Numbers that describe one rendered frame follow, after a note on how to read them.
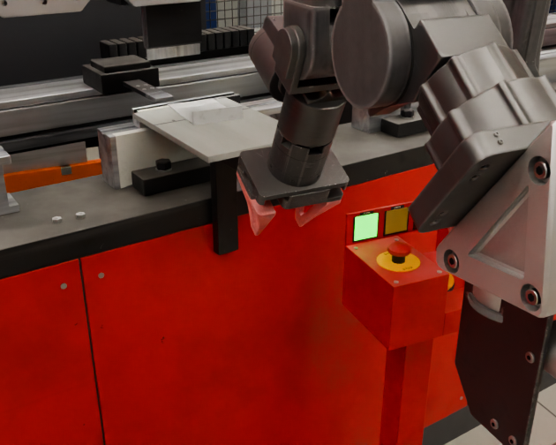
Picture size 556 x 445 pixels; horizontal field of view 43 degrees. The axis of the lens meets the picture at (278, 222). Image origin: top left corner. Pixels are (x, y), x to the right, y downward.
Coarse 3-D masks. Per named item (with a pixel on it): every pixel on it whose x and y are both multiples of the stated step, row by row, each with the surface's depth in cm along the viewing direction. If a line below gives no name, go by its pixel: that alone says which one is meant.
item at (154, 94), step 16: (96, 64) 137; (112, 64) 136; (128, 64) 136; (144, 64) 138; (96, 80) 136; (112, 80) 135; (128, 80) 136; (144, 80) 138; (144, 96) 129; (160, 96) 126
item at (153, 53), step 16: (144, 16) 115; (160, 16) 116; (176, 16) 117; (192, 16) 119; (144, 32) 116; (160, 32) 117; (176, 32) 118; (192, 32) 120; (160, 48) 118; (176, 48) 120; (192, 48) 122
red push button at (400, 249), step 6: (390, 246) 115; (396, 246) 115; (402, 246) 115; (408, 246) 115; (390, 252) 115; (396, 252) 114; (402, 252) 114; (408, 252) 114; (396, 258) 115; (402, 258) 116
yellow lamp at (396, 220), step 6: (390, 210) 123; (396, 210) 123; (402, 210) 124; (408, 210) 124; (390, 216) 123; (396, 216) 124; (402, 216) 124; (390, 222) 124; (396, 222) 124; (402, 222) 125; (390, 228) 124; (396, 228) 125; (402, 228) 125
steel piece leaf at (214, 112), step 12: (180, 108) 120; (192, 108) 120; (204, 108) 120; (216, 108) 120; (228, 108) 113; (240, 108) 114; (192, 120) 112; (204, 120) 112; (216, 120) 113; (228, 120) 114
